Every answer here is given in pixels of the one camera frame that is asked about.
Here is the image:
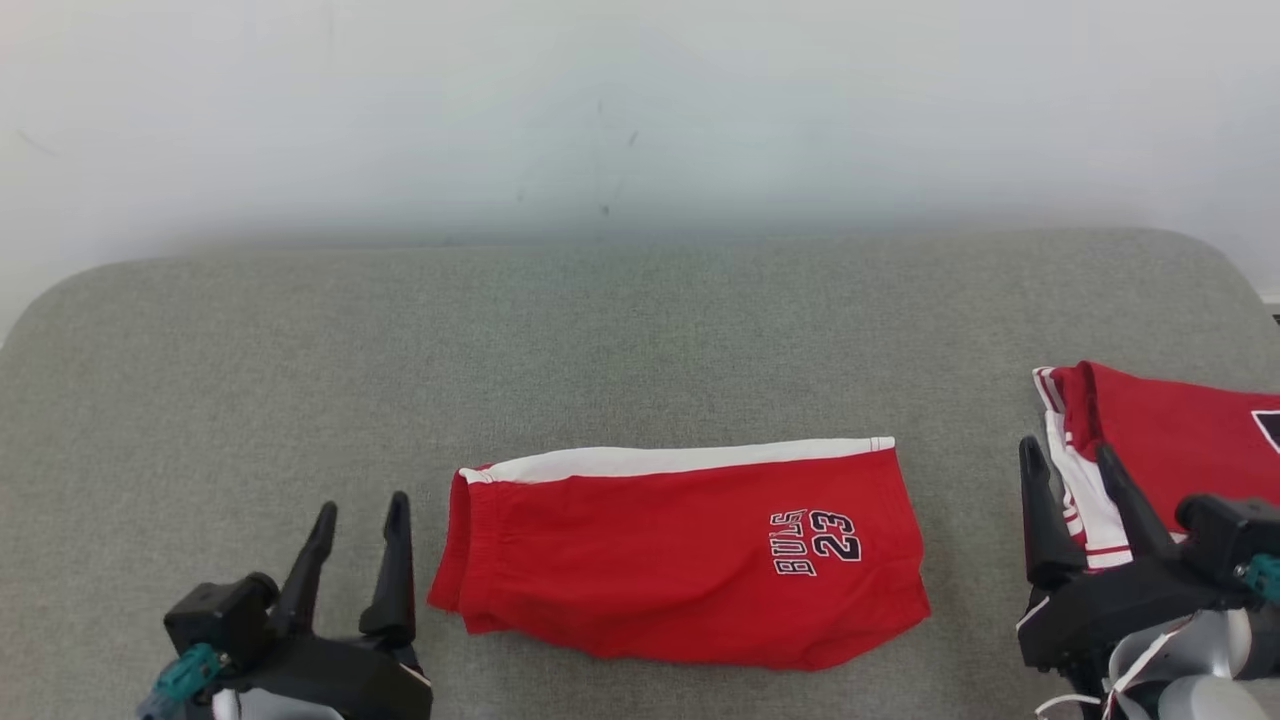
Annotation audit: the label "red and white jersey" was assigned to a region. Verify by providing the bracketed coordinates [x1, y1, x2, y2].
[1033, 361, 1280, 571]

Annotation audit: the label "red shorts with white stripe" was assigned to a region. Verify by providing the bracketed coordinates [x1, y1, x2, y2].
[427, 437, 933, 671]

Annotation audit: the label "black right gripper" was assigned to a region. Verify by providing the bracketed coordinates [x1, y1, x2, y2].
[1016, 436, 1241, 696]

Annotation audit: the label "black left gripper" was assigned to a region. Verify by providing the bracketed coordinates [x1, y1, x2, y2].
[215, 491, 433, 720]

